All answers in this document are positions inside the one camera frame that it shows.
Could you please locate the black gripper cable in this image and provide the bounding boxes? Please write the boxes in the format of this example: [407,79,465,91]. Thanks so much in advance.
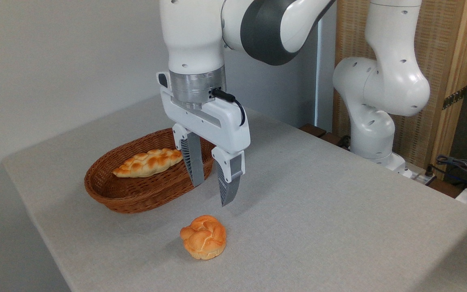
[210,88,246,127]

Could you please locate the metal screen hinge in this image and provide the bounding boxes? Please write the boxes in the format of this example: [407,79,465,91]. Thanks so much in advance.
[442,86,467,110]

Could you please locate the blue and black cable bundle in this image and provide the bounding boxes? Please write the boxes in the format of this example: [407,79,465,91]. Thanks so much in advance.
[435,154,467,192]

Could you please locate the round knotted bread roll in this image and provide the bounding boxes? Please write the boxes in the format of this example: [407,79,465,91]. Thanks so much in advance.
[180,215,227,260]

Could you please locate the brown wicker basket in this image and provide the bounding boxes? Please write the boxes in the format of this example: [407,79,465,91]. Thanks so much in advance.
[84,128,218,214]

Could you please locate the wooden rattan folding screen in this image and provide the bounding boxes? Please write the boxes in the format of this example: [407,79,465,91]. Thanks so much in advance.
[333,0,467,179]

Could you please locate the long braided bread loaf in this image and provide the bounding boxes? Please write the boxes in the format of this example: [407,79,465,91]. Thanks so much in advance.
[113,148,184,178]

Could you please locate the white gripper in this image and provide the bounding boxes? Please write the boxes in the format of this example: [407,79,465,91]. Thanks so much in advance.
[156,72,251,207]

